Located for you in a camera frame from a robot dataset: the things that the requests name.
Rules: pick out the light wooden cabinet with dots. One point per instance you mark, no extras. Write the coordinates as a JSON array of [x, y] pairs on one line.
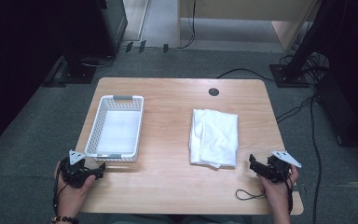
[[245, 9]]

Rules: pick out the person's right hand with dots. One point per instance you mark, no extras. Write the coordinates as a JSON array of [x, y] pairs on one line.
[[275, 189]]

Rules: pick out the black box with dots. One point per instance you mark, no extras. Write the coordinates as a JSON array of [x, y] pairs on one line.
[[338, 105]]

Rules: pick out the person's left hand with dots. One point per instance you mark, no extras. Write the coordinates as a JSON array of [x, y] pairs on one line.
[[74, 194]]

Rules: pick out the white plastic basket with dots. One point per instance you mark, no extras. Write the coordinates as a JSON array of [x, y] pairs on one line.
[[118, 130]]

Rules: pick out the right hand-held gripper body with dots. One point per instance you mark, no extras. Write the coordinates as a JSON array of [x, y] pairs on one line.
[[278, 166]]

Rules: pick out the black floor tab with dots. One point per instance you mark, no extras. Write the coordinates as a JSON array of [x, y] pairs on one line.
[[165, 48], [142, 46], [129, 46]]

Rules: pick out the black metal stand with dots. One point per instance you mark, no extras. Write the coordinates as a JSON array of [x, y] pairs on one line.
[[292, 73], [74, 71]]

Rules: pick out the folded white cloth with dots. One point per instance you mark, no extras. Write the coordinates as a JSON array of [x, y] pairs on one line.
[[214, 137]]

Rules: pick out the dark computer cabinet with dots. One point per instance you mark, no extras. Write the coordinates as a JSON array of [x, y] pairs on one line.
[[115, 25]]

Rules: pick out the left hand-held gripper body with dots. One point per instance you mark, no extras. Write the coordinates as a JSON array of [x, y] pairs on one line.
[[74, 173]]

